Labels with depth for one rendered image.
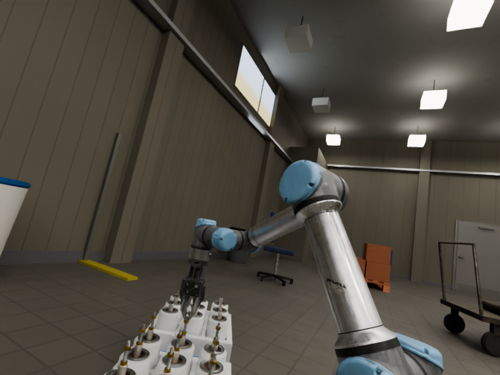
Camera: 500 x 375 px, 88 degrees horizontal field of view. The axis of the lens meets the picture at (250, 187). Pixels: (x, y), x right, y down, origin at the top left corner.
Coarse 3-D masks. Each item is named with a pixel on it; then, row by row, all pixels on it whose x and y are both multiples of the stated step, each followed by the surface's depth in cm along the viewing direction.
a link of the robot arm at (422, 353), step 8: (400, 336) 55; (400, 344) 51; (408, 344) 50; (416, 344) 51; (424, 344) 54; (408, 352) 50; (416, 352) 49; (424, 352) 50; (432, 352) 50; (416, 360) 48; (424, 360) 49; (432, 360) 49; (440, 360) 50; (424, 368) 48; (432, 368) 49; (440, 368) 50
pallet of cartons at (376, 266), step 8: (368, 248) 513; (376, 248) 508; (384, 248) 504; (368, 256) 510; (376, 256) 505; (384, 256) 501; (360, 264) 509; (368, 264) 505; (376, 264) 501; (384, 264) 498; (368, 272) 502; (376, 272) 499; (384, 272) 496; (376, 280) 496; (384, 280) 493; (384, 288) 487
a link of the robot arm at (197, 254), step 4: (192, 248) 94; (192, 252) 93; (196, 252) 92; (200, 252) 92; (204, 252) 93; (208, 252) 94; (192, 256) 93; (196, 256) 92; (200, 256) 92; (204, 256) 93; (208, 256) 95; (196, 260) 92; (200, 260) 92; (204, 260) 93
